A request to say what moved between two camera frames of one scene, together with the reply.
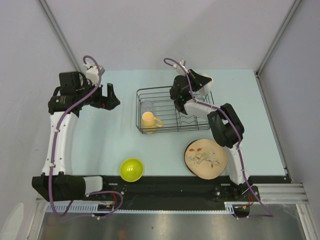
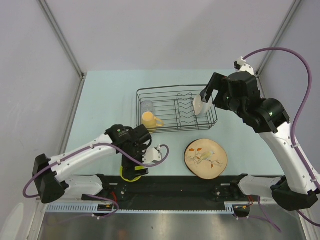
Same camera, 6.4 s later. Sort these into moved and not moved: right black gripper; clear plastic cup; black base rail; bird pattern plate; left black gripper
Moved: left black gripper; right black gripper
Not moved: clear plastic cup; bird pattern plate; black base rail
